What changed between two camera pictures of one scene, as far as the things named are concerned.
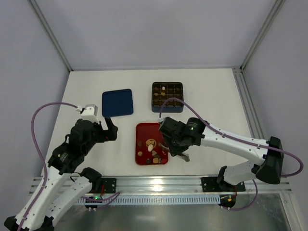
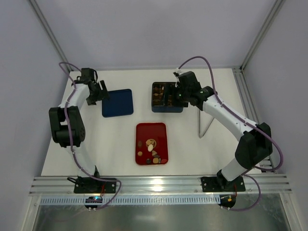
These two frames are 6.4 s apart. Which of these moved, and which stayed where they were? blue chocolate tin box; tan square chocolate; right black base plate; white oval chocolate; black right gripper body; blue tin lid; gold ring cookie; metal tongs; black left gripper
Moved: black right gripper body; metal tongs; black left gripper
Stayed: right black base plate; blue tin lid; blue chocolate tin box; gold ring cookie; white oval chocolate; tan square chocolate
